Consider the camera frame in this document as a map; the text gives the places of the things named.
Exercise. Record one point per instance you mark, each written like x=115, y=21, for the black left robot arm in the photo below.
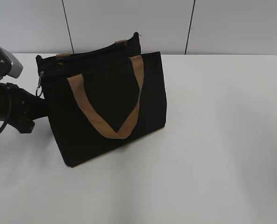
x=5, y=106

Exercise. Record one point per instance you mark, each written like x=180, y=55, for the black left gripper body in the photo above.
x=26, y=108

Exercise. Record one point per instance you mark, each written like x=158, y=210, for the black bag with tan handles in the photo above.
x=103, y=99

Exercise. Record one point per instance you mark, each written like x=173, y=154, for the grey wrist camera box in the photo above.
x=9, y=65

